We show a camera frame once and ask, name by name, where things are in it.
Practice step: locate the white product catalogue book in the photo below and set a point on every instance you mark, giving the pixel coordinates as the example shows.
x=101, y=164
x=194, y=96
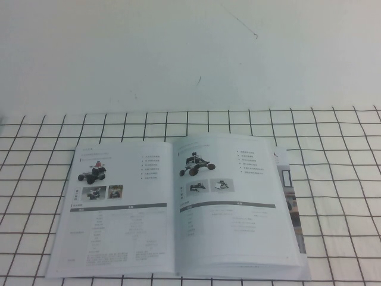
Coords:
x=226, y=232

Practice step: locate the white black-grid tablecloth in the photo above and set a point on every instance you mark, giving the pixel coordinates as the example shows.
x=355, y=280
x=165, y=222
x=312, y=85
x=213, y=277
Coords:
x=342, y=238

